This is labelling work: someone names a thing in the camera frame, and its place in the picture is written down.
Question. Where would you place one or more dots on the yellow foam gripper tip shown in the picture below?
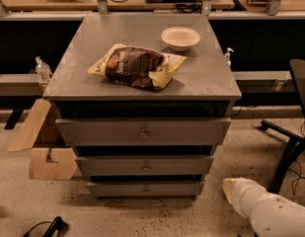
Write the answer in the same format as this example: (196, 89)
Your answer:
(241, 192)

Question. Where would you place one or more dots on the grey drawer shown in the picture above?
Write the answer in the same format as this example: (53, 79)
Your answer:
(146, 189)
(142, 131)
(144, 165)

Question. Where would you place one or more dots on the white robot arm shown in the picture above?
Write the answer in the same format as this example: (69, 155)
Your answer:
(270, 215)

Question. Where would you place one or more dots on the grey top drawer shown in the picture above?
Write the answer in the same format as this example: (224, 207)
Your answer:
(142, 131)

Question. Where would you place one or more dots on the grey drawer cabinet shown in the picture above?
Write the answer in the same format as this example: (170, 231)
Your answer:
(204, 87)

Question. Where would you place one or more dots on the grey bottom drawer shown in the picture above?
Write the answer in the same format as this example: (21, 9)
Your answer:
(146, 189)

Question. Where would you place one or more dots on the small pump bottle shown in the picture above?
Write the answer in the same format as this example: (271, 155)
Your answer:
(228, 53)

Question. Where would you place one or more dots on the black stand with legs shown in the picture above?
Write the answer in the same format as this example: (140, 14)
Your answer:
(296, 144)

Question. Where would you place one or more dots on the brown yellow chip bag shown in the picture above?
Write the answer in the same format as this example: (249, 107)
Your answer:
(138, 67)

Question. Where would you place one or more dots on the white paper bowl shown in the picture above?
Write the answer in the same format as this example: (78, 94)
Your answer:
(180, 38)

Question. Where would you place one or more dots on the cardboard box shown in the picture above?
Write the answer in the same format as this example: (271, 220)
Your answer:
(50, 159)

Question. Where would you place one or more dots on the wooden back table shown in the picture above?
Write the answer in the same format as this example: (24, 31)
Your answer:
(92, 5)

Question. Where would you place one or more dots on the clear plastic bottle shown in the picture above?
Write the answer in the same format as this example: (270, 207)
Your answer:
(43, 69)

